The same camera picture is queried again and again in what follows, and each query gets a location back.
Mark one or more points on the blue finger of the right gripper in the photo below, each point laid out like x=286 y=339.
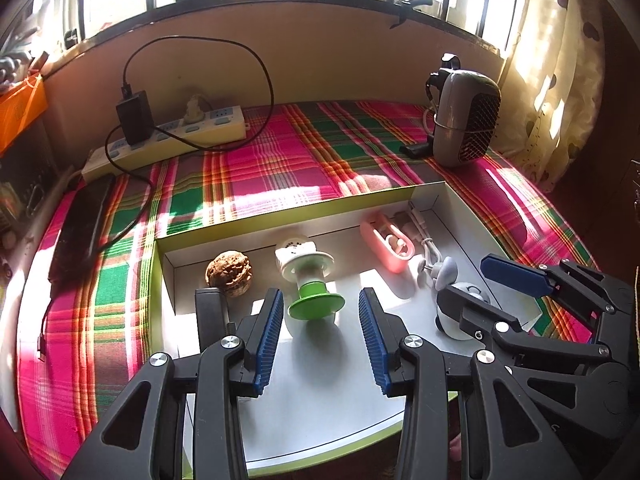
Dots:
x=529 y=281
x=479 y=319

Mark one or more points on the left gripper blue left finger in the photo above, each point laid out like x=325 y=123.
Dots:
x=260 y=334

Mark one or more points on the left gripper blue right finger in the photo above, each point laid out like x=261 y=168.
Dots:
x=382 y=333

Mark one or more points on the white green panda toy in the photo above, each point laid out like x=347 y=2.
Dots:
x=300 y=262

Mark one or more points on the brown walnut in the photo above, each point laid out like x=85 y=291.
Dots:
x=231 y=272

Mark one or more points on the grey flashlight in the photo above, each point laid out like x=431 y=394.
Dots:
x=212 y=315

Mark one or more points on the white green cardboard box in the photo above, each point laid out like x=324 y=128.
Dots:
x=322 y=402

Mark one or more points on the grey black mesh heater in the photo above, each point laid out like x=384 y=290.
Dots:
x=466 y=107

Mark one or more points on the cream spotted curtain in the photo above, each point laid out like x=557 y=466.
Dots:
x=551 y=88

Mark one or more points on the pink green plaid blanket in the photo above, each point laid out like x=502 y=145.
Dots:
x=75 y=353

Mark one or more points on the white power strip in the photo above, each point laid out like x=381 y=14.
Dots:
x=226 y=125

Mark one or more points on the black tablet device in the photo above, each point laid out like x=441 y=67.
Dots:
x=79 y=239

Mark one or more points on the black power adapter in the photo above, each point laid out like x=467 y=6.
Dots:
x=135 y=118

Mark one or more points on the orange box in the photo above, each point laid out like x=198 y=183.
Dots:
x=20 y=107

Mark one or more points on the plastic bag clutter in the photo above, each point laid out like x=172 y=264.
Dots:
x=26 y=55

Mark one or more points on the black window handle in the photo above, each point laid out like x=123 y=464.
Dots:
x=407 y=6

